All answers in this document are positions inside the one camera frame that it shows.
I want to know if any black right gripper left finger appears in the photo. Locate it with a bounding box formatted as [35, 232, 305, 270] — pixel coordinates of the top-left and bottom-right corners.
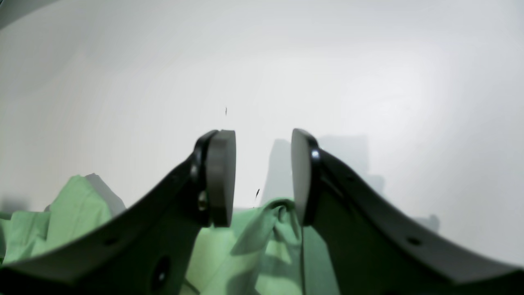
[1, 129, 236, 295]

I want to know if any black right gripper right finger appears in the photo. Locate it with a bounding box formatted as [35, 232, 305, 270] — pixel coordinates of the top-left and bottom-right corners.
[291, 129, 524, 295]

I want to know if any light green T-shirt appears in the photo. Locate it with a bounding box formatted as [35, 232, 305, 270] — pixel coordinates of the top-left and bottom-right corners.
[1, 174, 339, 295]

